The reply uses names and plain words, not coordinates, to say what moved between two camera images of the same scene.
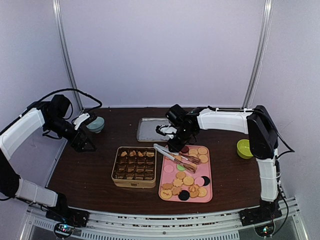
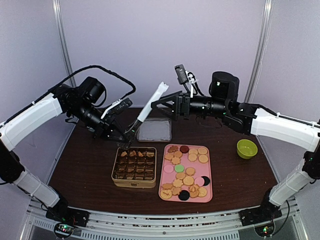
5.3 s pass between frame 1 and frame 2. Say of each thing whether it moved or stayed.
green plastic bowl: stayed
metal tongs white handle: moved
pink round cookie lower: stayed
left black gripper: moved
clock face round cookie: stayed
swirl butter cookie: stayed
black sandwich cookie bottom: stayed
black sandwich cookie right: stayed
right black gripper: moved
